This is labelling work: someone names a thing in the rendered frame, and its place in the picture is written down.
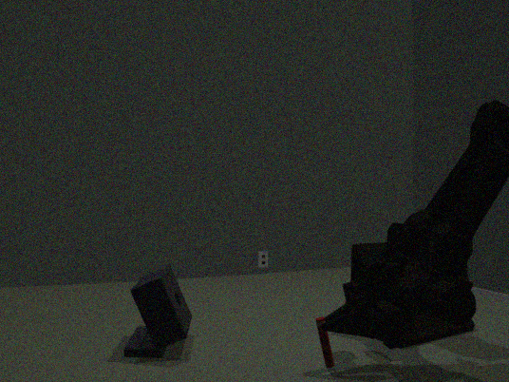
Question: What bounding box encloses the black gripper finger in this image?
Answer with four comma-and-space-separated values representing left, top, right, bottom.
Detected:
323, 298, 375, 339
325, 291, 357, 322

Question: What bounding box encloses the dark grey flat panel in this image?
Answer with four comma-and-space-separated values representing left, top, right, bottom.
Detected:
124, 265, 192, 357

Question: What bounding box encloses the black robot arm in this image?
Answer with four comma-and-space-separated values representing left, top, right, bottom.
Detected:
358, 100, 509, 325

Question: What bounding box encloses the dark red peg with white band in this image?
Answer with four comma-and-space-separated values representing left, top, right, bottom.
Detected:
316, 316, 334, 368

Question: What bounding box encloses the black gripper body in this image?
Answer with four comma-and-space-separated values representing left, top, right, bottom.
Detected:
343, 281, 419, 349

